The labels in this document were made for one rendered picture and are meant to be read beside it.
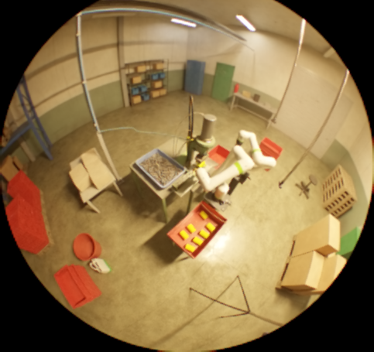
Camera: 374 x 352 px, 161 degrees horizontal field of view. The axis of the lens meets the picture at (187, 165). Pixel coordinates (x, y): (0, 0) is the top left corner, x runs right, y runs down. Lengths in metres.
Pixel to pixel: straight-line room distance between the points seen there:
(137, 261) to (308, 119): 7.13
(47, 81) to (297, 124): 9.77
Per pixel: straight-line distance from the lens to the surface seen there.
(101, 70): 5.97
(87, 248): 2.81
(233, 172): 1.22
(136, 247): 2.40
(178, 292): 2.36
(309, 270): 2.54
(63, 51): 5.83
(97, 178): 2.21
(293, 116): 6.54
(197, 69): 7.46
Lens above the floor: 2.30
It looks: 48 degrees down
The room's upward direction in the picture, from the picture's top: 6 degrees clockwise
